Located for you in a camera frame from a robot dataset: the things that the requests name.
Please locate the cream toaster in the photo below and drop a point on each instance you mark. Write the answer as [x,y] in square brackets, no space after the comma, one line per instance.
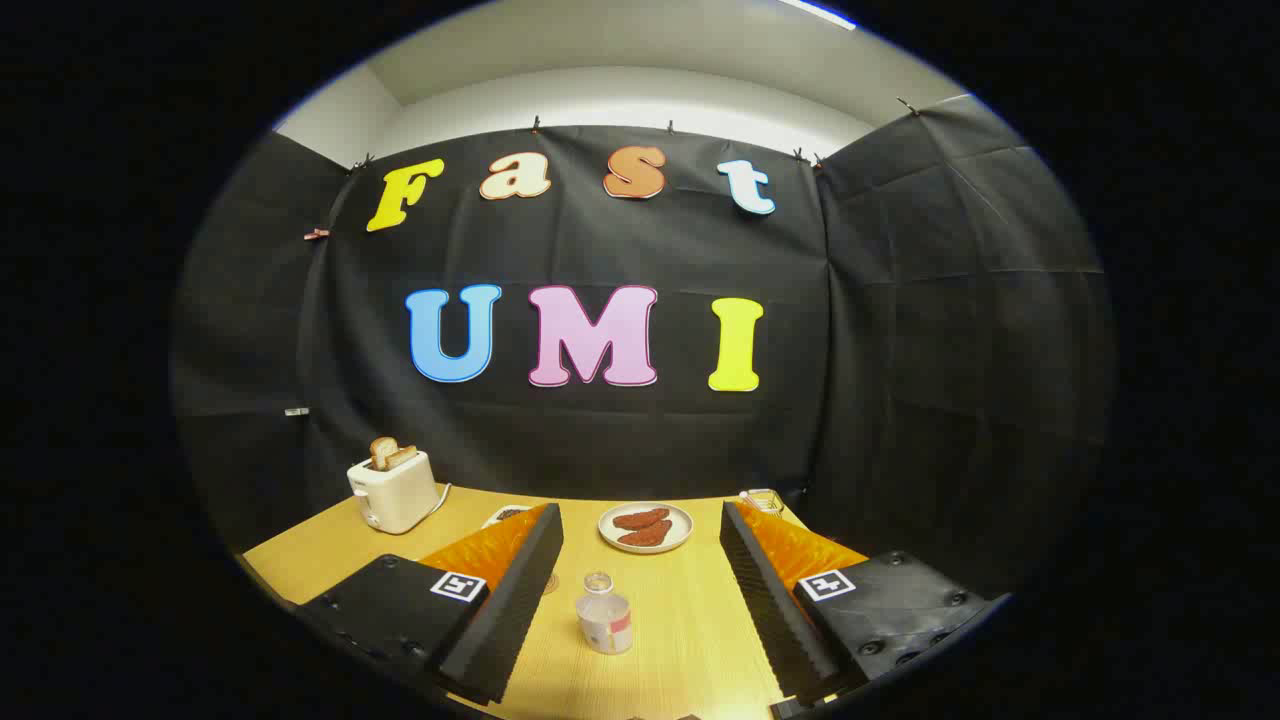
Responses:
[395,495]

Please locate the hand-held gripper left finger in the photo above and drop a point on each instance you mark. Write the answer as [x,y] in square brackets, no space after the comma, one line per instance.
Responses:
[520,600]

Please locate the white round plate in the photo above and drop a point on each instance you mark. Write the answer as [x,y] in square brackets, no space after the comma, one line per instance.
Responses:
[610,528]

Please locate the red meat patty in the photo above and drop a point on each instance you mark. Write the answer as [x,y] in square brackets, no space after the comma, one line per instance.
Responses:
[641,518]
[647,536]

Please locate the white divided bean dish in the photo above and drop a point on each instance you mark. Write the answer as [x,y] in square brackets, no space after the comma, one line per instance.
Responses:
[507,514]

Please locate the black backdrop cloth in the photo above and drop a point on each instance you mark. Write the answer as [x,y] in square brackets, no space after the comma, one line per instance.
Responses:
[600,430]

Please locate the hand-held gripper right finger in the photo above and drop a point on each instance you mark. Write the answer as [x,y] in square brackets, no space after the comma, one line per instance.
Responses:
[765,600]

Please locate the toast slice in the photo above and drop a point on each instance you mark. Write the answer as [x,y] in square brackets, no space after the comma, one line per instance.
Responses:
[403,457]
[381,451]

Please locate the clear juice bottle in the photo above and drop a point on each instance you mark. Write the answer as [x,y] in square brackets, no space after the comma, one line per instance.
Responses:
[604,620]

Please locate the wooden table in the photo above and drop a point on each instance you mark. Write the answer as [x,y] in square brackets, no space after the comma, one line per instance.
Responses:
[690,620]

